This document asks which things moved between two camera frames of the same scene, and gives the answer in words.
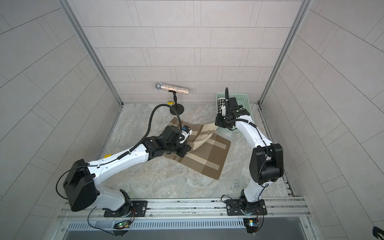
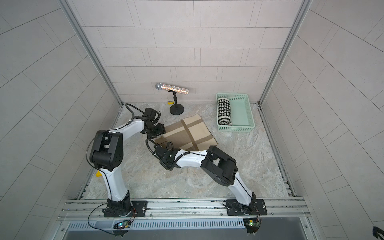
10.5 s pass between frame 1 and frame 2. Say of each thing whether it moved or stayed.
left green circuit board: stayed
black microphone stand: stayed
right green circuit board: stayed
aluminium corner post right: stayed
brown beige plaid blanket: moved
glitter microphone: stayed
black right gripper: moved
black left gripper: moved
